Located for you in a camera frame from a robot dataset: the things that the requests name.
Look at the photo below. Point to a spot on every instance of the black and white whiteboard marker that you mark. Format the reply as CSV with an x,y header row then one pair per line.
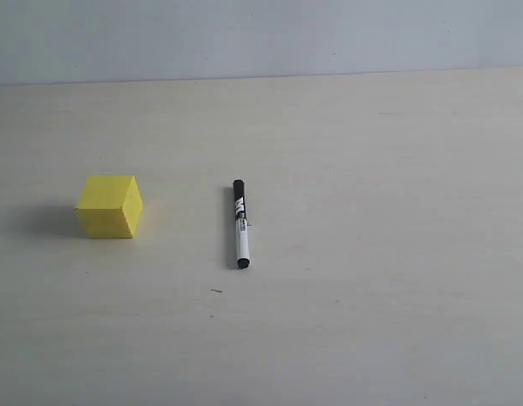
x,y
241,225

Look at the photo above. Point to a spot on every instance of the yellow foam cube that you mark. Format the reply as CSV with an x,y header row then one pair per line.
x,y
110,206

